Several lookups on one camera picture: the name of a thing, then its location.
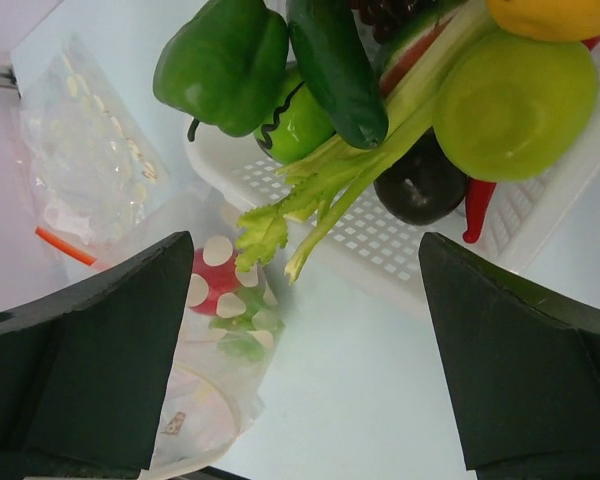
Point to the white perforated plastic basket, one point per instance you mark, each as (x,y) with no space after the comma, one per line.
(379,253)

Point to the green toy celery stalk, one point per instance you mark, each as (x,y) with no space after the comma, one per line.
(327,182)

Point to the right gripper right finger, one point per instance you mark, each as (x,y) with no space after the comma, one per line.
(521,363)

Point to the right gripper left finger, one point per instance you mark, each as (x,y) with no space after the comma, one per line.
(84,370)

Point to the clear white-dotted zip bag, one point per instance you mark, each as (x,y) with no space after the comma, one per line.
(211,398)

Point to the toy watermelon slice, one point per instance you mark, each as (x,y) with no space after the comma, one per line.
(395,60)

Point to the green toy apple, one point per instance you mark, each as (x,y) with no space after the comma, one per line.
(515,105)

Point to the red toy tomato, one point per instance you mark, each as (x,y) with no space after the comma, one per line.
(215,280)

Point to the red toy chili pepper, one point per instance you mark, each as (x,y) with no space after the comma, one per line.
(480,205)

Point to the green toy grape bunch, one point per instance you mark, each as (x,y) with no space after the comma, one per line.
(253,335)

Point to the yellow toy lemon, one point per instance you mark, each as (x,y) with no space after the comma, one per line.
(558,20)

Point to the light green toy pumpkin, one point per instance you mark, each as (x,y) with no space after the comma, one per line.
(297,125)

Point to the dark purple toy grapes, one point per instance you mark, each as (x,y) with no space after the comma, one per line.
(387,17)

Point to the dark green toy cucumber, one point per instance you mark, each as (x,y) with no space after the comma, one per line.
(337,71)

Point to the green toy bell pepper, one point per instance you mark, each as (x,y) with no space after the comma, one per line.
(225,67)

